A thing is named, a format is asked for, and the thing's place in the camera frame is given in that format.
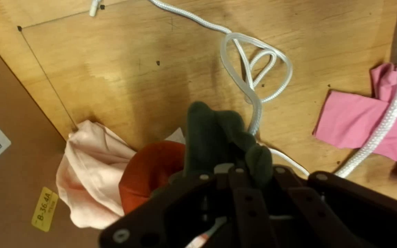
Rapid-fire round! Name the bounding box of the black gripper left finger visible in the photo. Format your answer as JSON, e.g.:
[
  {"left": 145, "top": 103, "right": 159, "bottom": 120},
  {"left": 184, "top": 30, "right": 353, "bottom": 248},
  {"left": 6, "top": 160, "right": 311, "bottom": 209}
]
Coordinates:
[{"left": 100, "top": 162, "right": 274, "bottom": 248}]

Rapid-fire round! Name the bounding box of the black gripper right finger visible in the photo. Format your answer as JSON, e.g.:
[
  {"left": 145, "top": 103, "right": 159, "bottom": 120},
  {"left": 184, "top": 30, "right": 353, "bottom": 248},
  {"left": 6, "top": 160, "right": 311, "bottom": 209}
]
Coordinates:
[{"left": 253, "top": 165, "right": 397, "bottom": 248}]

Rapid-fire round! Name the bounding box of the orange white object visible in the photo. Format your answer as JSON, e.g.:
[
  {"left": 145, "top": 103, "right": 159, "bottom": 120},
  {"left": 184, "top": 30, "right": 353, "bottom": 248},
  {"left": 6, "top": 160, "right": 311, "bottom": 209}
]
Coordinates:
[{"left": 118, "top": 100, "right": 275, "bottom": 217}]

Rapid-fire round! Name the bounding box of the pink cloth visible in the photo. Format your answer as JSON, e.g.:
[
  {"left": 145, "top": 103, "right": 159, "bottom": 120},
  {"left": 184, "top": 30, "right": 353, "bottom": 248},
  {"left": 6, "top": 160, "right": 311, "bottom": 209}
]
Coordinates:
[{"left": 312, "top": 60, "right": 397, "bottom": 195}]

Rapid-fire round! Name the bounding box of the peach cloth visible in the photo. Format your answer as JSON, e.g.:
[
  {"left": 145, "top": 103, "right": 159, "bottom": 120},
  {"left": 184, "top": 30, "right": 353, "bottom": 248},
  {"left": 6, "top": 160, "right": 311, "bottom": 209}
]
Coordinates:
[{"left": 54, "top": 118, "right": 140, "bottom": 231}]

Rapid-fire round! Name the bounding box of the cardboard box with white label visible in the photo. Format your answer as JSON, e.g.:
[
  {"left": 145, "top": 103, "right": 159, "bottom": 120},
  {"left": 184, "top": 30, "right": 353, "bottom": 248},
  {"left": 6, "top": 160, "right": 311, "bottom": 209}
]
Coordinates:
[{"left": 0, "top": 26, "right": 105, "bottom": 248}]

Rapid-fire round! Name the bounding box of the thin white rope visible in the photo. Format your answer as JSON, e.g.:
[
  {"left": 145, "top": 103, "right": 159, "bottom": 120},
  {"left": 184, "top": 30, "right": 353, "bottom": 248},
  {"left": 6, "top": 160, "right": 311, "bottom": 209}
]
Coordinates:
[{"left": 87, "top": 0, "right": 312, "bottom": 179}]

